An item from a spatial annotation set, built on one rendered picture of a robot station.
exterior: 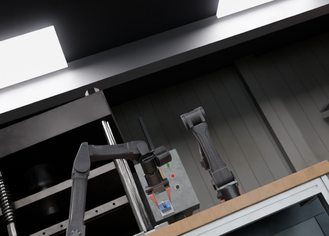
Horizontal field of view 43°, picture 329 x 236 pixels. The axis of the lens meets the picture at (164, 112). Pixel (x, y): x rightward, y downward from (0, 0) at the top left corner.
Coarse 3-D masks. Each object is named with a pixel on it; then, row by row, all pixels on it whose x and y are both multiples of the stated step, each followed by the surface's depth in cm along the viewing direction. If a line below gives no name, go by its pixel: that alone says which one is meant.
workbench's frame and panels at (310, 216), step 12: (312, 204) 170; (276, 216) 169; (288, 216) 169; (300, 216) 168; (312, 216) 168; (324, 216) 168; (240, 228) 168; (252, 228) 168; (264, 228) 167; (276, 228) 167; (288, 228) 167; (300, 228) 167; (312, 228) 166; (324, 228) 166
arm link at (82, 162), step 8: (112, 144) 168; (120, 144) 168; (128, 144) 168; (136, 144) 169; (80, 152) 160; (88, 152) 160; (96, 152) 163; (104, 152) 164; (112, 152) 165; (120, 152) 166; (128, 152) 167; (136, 152) 167; (80, 160) 158; (88, 160) 159; (96, 160) 165; (80, 168) 156; (88, 168) 157
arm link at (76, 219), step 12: (72, 180) 157; (84, 180) 156; (72, 192) 153; (84, 192) 154; (72, 204) 150; (84, 204) 152; (72, 216) 148; (84, 216) 150; (72, 228) 145; (84, 228) 146
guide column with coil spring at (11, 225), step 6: (0, 174) 268; (0, 186) 265; (0, 192) 263; (6, 192) 264; (6, 204) 260; (6, 210) 258; (12, 216) 257; (12, 222) 255; (12, 228) 253; (12, 234) 252; (18, 234) 254
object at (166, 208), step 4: (168, 200) 170; (160, 204) 166; (164, 204) 162; (168, 204) 166; (160, 208) 166; (164, 208) 165; (168, 208) 166; (172, 208) 169; (164, 212) 169; (168, 212) 168; (172, 212) 169; (164, 216) 170
